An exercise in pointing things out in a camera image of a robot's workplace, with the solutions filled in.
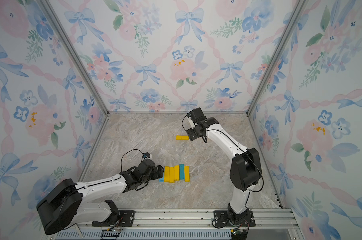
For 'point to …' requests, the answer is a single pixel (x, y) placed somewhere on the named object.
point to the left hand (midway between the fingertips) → (160, 170)
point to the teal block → (182, 171)
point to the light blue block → (161, 180)
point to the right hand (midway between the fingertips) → (197, 131)
